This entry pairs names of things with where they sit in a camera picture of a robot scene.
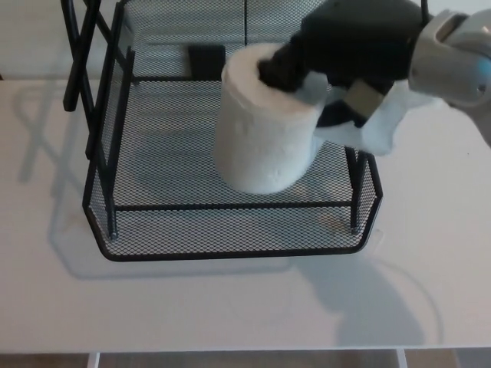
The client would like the black mesh file tray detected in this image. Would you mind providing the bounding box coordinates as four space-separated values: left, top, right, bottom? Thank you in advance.
61 0 385 263

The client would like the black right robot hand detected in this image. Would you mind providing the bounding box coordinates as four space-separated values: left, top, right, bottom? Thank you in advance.
256 0 426 130

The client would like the white toilet paper roll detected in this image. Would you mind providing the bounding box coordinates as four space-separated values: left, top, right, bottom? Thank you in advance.
212 42 442 195

